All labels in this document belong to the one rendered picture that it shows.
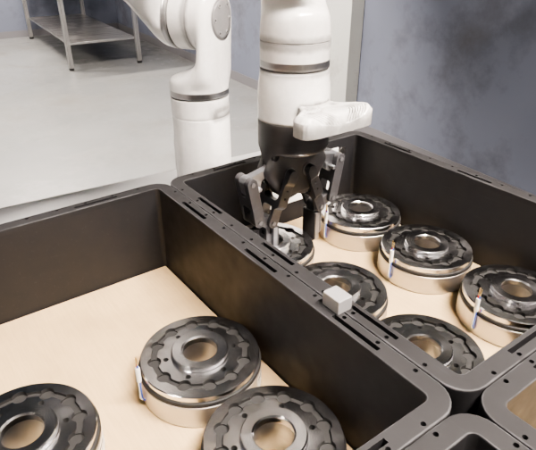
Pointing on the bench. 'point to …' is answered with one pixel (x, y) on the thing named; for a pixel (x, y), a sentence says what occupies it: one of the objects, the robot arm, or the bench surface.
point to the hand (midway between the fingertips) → (290, 233)
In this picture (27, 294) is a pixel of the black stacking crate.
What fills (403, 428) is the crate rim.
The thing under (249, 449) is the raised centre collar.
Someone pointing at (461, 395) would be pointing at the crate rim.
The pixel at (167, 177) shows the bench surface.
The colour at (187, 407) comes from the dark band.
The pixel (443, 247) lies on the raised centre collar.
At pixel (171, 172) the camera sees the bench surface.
